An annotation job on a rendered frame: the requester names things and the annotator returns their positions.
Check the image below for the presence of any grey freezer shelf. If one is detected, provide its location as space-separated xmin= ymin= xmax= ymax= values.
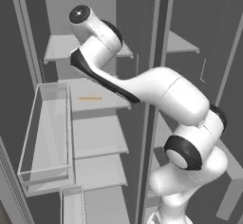
xmin=43 ymin=33 xmax=135 ymax=65
xmin=73 ymin=153 xmax=128 ymax=192
xmin=57 ymin=77 xmax=133 ymax=113
xmin=72 ymin=114 xmax=130 ymax=160

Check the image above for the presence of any flat orange frozen fish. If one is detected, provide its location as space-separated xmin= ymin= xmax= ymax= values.
xmin=78 ymin=96 xmax=103 ymax=102

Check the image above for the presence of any grey fridge shelf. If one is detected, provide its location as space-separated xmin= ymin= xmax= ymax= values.
xmin=165 ymin=30 xmax=200 ymax=54

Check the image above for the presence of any grey fridge door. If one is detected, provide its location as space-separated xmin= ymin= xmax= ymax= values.
xmin=215 ymin=0 xmax=243 ymax=222

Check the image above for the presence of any grey freezer door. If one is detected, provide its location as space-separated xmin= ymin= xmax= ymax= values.
xmin=0 ymin=0 xmax=87 ymax=224

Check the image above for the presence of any grey fridge door bin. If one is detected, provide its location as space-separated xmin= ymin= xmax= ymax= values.
xmin=215 ymin=138 xmax=243 ymax=222

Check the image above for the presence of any large clear door bin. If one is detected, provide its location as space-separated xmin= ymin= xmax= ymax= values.
xmin=16 ymin=82 xmax=77 ymax=198

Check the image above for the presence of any small clear door bin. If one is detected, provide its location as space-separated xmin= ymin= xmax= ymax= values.
xmin=60 ymin=184 xmax=87 ymax=224

